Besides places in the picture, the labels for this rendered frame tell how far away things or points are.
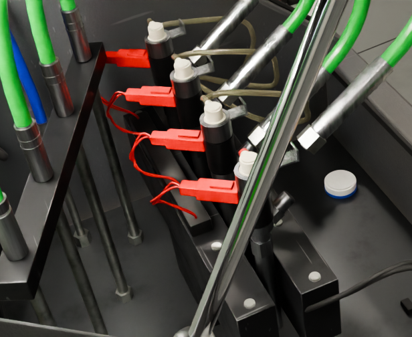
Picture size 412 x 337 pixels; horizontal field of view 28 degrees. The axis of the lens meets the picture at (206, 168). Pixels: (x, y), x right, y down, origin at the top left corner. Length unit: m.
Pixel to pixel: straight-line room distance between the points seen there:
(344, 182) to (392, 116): 0.12
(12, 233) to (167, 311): 0.34
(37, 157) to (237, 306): 0.22
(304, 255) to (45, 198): 0.24
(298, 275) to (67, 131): 0.25
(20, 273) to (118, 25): 0.38
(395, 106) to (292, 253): 0.27
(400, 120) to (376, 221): 0.13
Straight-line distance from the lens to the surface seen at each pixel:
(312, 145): 0.70
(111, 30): 0.95
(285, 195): 0.73
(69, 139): 0.77
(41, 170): 0.72
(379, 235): 1.00
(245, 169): 0.69
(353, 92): 0.70
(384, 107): 0.99
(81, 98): 0.81
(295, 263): 0.78
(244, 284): 0.76
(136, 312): 0.96
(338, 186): 1.04
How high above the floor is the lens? 1.56
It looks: 41 degrees down
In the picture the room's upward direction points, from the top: 11 degrees counter-clockwise
